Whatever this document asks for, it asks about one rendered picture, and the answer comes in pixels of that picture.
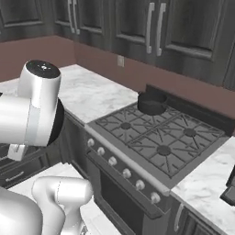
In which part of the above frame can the black countertop appliance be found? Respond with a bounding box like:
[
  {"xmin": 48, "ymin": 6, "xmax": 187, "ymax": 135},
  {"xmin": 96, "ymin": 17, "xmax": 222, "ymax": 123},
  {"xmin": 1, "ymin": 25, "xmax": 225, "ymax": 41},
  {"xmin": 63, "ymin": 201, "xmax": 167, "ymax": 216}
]
[{"xmin": 219, "ymin": 173, "xmax": 235, "ymax": 207}]

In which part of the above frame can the dark grey pot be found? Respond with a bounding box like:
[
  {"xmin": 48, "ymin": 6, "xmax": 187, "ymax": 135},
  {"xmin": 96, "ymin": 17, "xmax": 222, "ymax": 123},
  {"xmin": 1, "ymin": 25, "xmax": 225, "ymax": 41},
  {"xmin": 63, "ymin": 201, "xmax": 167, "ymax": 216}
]
[{"xmin": 137, "ymin": 91, "xmax": 169, "ymax": 116}]

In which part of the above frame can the beige wall outlet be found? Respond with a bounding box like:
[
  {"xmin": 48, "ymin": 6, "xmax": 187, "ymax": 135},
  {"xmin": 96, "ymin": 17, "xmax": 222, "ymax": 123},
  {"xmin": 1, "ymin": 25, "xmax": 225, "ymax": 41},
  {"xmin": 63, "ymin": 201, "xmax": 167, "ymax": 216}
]
[{"xmin": 117, "ymin": 55, "xmax": 126, "ymax": 68}]

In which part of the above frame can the dark base cupboard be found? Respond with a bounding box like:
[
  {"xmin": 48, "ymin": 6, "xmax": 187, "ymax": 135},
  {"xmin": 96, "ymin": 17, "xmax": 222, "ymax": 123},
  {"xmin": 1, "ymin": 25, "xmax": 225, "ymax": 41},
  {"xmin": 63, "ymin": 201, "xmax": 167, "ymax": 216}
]
[{"xmin": 59, "ymin": 111, "xmax": 93, "ymax": 185}]

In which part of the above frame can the dark oven door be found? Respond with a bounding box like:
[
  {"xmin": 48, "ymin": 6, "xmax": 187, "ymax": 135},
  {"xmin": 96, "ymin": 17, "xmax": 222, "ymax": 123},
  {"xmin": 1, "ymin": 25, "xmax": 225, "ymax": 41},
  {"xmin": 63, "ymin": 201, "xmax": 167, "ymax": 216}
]
[{"xmin": 86, "ymin": 150, "xmax": 164, "ymax": 235}]

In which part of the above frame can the silver drawer handle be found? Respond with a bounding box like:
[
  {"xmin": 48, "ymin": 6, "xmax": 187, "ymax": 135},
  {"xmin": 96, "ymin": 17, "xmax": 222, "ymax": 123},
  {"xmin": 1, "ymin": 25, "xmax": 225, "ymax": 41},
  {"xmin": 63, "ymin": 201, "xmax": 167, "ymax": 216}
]
[{"xmin": 5, "ymin": 172, "xmax": 26, "ymax": 182}]

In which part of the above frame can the grey stove with oven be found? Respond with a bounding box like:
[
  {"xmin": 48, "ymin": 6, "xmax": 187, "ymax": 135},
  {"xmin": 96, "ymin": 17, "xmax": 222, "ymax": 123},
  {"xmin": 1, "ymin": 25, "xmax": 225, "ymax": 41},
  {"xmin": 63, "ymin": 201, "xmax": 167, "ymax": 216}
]
[{"xmin": 83, "ymin": 84, "xmax": 235, "ymax": 235}]

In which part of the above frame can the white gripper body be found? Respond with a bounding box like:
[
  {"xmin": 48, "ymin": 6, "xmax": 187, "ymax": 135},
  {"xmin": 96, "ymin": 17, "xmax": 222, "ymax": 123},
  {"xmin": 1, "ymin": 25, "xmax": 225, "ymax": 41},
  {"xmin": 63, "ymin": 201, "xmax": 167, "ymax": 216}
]
[{"xmin": 6, "ymin": 143, "xmax": 28, "ymax": 162}]

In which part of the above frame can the silver base cupboard handle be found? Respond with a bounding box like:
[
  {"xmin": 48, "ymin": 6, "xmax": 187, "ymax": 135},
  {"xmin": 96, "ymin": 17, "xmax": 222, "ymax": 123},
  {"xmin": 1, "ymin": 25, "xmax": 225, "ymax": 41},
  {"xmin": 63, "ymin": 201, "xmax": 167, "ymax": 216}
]
[{"xmin": 173, "ymin": 203, "xmax": 185, "ymax": 232}]

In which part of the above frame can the dark wood cupboard door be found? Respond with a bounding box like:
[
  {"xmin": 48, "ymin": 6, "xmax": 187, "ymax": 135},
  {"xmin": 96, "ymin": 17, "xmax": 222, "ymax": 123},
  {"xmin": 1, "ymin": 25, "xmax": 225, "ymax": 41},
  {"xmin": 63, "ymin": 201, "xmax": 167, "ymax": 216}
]
[
  {"xmin": 52, "ymin": 0, "xmax": 75, "ymax": 40},
  {"xmin": 154, "ymin": 0, "xmax": 228, "ymax": 87},
  {"xmin": 0, "ymin": 0, "xmax": 55, "ymax": 43},
  {"xmin": 223, "ymin": 0, "xmax": 235, "ymax": 92},
  {"xmin": 111, "ymin": 0, "xmax": 157, "ymax": 66},
  {"xmin": 73, "ymin": 0, "xmax": 115, "ymax": 51}
]

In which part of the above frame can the dark base cupboard door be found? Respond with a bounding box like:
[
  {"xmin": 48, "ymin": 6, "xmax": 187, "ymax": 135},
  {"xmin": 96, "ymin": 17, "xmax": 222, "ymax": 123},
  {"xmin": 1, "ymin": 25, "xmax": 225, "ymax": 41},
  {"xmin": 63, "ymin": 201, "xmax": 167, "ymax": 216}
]
[{"xmin": 166, "ymin": 196, "xmax": 217, "ymax": 235}]

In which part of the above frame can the dark drawer front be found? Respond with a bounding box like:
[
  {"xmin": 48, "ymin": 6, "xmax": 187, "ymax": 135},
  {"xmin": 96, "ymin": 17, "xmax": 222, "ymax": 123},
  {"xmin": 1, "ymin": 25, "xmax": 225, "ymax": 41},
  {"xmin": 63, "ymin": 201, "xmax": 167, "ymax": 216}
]
[{"xmin": 0, "ymin": 143, "xmax": 62, "ymax": 189}]

